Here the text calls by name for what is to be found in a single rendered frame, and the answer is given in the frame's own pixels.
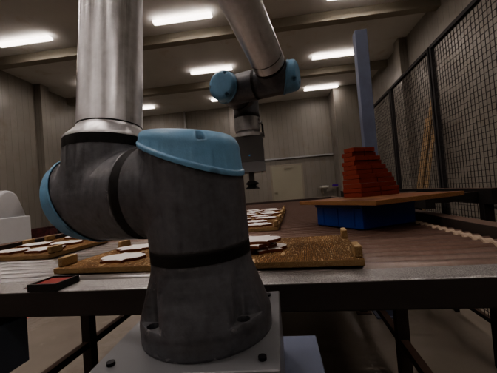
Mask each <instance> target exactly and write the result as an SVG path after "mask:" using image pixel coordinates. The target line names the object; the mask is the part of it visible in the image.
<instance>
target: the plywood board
mask: <svg viewBox="0 0 497 373"><path fill-rule="evenodd" d="M458 195H464V191H449V192H410V193H399V194H392V195H378V196H371V197H363V198H344V197H342V198H328V199H320V200H312V201H300V205H350V206H378V205H385V204H396V203H402V202H409V201H420V200H427V199H434V198H445V197H452V196H458Z"/></svg>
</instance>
